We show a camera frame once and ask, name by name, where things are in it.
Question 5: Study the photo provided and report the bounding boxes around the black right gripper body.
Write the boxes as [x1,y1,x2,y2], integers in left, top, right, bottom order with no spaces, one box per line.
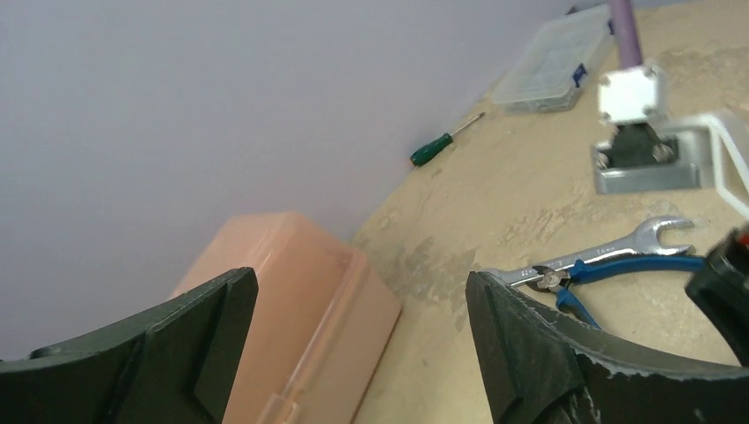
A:
[685,225,748,366]

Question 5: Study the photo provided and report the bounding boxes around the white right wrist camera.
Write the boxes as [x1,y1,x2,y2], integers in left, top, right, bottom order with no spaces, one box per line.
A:
[591,65,748,217]

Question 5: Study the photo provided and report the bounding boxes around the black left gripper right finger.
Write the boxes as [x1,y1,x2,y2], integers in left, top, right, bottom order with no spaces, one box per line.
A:
[465,272,748,423]

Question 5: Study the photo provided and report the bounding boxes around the clear plastic organizer box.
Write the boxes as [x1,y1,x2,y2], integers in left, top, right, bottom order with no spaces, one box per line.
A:
[491,3,615,114]

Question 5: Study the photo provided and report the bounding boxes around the silver open-end wrench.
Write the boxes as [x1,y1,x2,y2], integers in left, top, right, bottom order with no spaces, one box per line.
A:
[480,216,694,287]

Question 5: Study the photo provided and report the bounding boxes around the green handled screwdriver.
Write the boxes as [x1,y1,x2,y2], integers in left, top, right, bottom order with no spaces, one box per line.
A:
[409,112,485,167]

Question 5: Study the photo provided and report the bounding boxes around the blue handled pliers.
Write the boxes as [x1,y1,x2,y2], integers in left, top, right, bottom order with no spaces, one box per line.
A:
[526,254,706,329]

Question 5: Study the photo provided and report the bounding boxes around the pink translucent plastic toolbox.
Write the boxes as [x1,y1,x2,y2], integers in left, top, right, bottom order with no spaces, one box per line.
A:
[175,212,402,423]

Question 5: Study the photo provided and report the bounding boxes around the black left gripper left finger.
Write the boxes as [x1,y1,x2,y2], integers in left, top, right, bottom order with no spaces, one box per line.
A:
[1,268,259,423]

